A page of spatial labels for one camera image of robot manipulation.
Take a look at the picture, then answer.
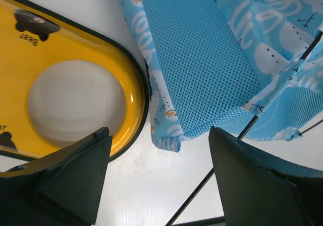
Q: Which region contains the blue snowman pet tent fabric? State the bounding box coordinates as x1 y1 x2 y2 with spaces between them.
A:
119 0 322 152

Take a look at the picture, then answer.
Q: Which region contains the black tent pole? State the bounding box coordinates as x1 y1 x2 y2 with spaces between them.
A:
166 31 322 226
299 119 323 136

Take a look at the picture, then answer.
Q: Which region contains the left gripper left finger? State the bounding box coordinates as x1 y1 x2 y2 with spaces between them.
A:
1 127 113 225

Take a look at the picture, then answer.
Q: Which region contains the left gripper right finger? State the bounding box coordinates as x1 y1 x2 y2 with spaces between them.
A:
208 127 322 225

